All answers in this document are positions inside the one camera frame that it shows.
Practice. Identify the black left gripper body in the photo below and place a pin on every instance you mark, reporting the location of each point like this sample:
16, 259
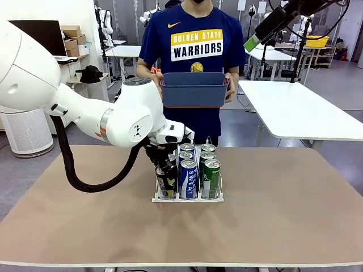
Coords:
161, 153

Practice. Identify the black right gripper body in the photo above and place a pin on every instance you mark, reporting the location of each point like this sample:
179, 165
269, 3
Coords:
281, 17

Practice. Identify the black Pepsi can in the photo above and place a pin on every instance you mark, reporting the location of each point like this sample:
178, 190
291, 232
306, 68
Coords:
161, 184
172, 157

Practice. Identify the person's left forearm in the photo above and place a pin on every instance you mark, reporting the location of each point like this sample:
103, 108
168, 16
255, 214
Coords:
233, 71

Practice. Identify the person's right forearm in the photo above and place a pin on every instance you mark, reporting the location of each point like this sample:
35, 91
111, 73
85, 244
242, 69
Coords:
144, 71

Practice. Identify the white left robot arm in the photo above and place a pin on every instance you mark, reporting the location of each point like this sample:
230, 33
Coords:
85, 113

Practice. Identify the person's left hand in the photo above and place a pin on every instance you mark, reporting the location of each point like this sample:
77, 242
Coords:
231, 85

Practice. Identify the person's right hand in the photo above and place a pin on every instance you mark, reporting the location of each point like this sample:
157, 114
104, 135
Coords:
157, 76

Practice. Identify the white paper sign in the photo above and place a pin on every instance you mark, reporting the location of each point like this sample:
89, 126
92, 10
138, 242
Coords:
261, 8
241, 5
284, 3

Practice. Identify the thin black pole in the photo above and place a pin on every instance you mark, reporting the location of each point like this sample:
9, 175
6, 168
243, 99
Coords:
266, 56

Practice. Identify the white desk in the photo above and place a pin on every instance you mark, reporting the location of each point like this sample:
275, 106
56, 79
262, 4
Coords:
124, 51
272, 56

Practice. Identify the yellow plastic basket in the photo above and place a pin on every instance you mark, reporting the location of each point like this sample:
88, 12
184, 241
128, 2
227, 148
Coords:
319, 42

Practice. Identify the low wooden shelf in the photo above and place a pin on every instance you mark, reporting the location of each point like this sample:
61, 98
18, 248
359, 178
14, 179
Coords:
323, 56

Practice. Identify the person in blue shirt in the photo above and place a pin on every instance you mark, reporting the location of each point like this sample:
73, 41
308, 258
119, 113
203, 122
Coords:
198, 22

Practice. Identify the red fire extinguisher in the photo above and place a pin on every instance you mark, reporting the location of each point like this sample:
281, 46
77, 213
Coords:
343, 54

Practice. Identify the person in dark hoodie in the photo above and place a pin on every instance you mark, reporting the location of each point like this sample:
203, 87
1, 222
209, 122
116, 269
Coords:
173, 2

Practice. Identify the large white side table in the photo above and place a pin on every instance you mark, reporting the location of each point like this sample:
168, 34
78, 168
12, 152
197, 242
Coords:
306, 119

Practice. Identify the black hat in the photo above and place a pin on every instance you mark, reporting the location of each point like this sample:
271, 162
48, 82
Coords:
90, 73

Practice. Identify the small wooden side table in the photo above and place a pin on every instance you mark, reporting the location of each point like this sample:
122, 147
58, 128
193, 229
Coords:
71, 80

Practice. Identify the small white box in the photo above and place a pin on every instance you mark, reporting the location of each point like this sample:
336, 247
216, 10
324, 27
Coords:
84, 49

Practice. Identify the brown cardboard box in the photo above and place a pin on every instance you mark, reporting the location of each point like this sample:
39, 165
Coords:
80, 39
73, 52
70, 44
70, 29

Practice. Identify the white air purifier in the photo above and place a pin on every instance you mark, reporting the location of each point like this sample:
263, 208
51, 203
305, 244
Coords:
25, 133

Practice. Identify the black computer monitor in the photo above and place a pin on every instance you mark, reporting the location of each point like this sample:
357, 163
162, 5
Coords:
51, 31

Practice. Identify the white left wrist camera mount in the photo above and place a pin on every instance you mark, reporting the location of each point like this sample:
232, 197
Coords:
173, 133

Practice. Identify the black camera stand pole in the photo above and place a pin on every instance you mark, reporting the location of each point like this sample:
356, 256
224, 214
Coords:
297, 62

